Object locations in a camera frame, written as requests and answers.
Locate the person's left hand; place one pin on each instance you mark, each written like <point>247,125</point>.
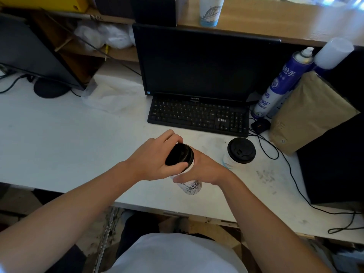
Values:
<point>149,160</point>

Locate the person's right hand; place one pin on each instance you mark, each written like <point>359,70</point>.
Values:
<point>209,172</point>

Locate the person's left thumb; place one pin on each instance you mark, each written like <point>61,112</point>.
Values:
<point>177,167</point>

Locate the person's right thumb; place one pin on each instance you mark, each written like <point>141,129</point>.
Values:
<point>184,178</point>

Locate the person's left middle finger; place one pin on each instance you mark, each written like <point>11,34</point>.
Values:
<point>167,134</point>

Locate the white printed paper cup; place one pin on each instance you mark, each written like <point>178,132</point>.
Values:
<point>191,187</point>

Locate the black plastic cup lid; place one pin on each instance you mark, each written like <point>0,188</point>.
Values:
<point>241,150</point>
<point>179,154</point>

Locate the person's right forearm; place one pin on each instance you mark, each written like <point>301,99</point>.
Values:
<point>267,230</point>

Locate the person's left forearm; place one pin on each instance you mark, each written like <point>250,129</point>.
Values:
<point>65,216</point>

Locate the black keyboard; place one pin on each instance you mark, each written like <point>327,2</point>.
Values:
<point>199,115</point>

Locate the white shirt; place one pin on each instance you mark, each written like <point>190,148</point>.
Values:
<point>176,255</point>

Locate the black computer monitor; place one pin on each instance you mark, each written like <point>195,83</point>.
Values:
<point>204,62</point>

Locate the black computer mouse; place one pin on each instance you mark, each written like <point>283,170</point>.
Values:
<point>260,125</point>

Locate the crumpled white plastic bags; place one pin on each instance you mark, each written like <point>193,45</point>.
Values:
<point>99,34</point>

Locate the blue and white spray can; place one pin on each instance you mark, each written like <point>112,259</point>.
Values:
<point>280,83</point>

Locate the paper cup with bridge print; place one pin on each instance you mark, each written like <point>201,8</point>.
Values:
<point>211,11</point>

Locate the brown paper bag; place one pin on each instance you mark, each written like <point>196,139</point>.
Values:
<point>308,112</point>

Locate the black computer case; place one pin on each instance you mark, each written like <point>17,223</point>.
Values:
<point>332,167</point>

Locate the wooden shelf unit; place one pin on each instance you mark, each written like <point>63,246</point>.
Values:
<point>270,22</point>

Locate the black monitor with round stand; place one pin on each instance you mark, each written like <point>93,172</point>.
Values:
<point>31,51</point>

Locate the yellow box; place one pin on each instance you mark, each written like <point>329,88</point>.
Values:
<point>42,3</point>

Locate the spray can with white cap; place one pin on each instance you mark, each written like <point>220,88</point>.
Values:
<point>334,52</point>

